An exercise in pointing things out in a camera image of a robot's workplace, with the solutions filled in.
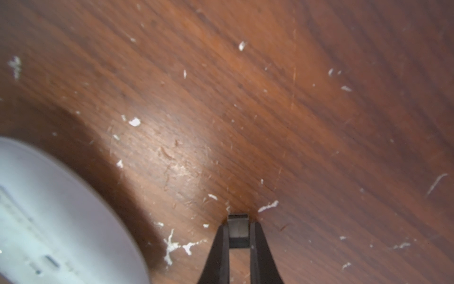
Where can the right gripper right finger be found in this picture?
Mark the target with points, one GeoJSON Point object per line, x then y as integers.
{"type": "Point", "coordinates": [262, 265]}

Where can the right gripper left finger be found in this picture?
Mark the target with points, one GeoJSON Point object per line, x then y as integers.
{"type": "Point", "coordinates": [216, 270]}

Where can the small black USB receiver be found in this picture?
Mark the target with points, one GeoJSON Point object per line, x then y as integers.
{"type": "Point", "coordinates": [238, 225]}

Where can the white wireless mouse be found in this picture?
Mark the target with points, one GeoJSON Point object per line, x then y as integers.
{"type": "Point", "coordinates": [56, 229]}

